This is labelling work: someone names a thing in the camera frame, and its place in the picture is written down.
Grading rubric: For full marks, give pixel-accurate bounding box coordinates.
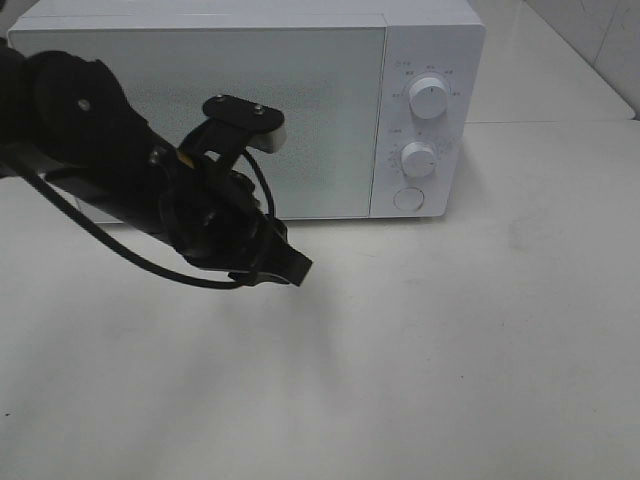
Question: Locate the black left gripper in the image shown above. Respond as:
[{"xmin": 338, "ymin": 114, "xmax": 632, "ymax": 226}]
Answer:
[{"xmin": 156, "ymin": 120, "xmax": 313, "ymax": 287}]

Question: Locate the white round door button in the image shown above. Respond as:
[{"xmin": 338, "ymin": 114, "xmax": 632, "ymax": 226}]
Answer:
[{"xmin": 393, "ymin": 187, "xmax": 424, "ymax": 212}]

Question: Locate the white dial knob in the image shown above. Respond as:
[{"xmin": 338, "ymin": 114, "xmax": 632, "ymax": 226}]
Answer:
[
  {"xmin": 407, "ymin": 74, "xmax": 450, "ymax": 120},
  {"xmin": 400, "ymin": 142, "xmax": 437, "ymax": 178}
]

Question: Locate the white microwave door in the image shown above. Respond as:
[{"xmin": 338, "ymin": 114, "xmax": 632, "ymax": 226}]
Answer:
[{"xmin": 9, "ymin": 29, "xmax": 384, "ymax": 219}]

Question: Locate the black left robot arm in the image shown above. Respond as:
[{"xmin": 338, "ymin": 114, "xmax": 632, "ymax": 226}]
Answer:
[{"xmin": 1, "ymin": 46, "xmax": 312, "ymax": 290}]

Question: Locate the white microwave oven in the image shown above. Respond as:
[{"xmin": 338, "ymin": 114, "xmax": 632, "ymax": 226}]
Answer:
[{"xmin": 8, "ymin": 1, "xmax": 486, "ymax": 220}]

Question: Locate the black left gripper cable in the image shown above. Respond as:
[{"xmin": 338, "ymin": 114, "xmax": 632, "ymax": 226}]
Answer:
[{"xmin": 14, "ymin": 149, "xmax": 277, "ymax": 291}]

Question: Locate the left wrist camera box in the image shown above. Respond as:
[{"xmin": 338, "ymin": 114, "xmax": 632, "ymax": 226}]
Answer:
[{"xmin": 202, "ymin": 95, "xmax": 287, "ymax": 154}]

